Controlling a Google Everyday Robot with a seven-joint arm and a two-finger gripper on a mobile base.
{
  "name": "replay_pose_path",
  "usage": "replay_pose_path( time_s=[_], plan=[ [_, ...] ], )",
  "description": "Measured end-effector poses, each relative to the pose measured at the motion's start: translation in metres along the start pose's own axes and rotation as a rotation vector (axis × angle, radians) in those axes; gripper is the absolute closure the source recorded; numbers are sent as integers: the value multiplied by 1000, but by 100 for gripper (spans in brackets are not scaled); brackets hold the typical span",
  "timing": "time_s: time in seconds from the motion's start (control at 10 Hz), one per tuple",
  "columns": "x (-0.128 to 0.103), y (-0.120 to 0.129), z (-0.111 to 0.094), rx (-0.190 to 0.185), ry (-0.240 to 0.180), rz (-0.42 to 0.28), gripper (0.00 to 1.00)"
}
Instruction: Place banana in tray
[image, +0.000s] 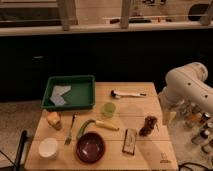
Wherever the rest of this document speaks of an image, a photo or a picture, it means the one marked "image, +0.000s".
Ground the yellow banana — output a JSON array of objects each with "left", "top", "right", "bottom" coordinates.
[{"left": 95, "top": 120, "right": 119, "bottom": 131}]

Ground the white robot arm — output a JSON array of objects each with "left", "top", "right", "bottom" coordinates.
[{"left": 158, "top": 62, "right": 213, "bottom": 125}]

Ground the green plastic tray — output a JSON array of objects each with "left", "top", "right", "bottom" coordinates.
[{"left": 41, "top": 75, "right": 95, "bottom": 111}]

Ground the green plastic cup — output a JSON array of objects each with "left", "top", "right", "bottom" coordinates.
[{"left": 103, "top": 102, "right": 116, "bottom": 118}]

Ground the green cucumber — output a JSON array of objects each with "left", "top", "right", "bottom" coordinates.
[{"left": 76, "top": 119, "right": 95, "bottom": 140}]

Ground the grey folded cloth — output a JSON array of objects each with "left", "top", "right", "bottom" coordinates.
[{"left": 50, "top": 85, "right": 71, "bottom": 106}]

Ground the brown pine cone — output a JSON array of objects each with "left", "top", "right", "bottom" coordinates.
[{"left": 139, "top": 116, "right": 158, "bottom": 137}]

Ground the orange fruit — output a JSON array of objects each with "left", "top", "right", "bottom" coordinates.
[{"left": 46, "top": 112, "right": 62, "bottom": 130}]

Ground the dark red bowl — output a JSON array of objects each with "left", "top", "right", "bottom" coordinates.
[{"left": 76, "top": 132, "right": 106, "bottom": 164}]

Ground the brown rectangular block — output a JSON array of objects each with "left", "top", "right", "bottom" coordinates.
[{"left": 122, "top": 128, "right": 137, "bottom": 155}]

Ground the white cup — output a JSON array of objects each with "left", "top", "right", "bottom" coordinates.
[{"left": 38, "top": 138, "right": 58, "bottom": 159}]

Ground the black pole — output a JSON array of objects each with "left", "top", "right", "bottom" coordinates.
[{"left": 13, "top": 130, "right": 27, "bottom": 171}]

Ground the white handled brush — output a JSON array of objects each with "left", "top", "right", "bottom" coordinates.
[{"left": 111, "top": 90, "right": 146, "bottom": 99}]

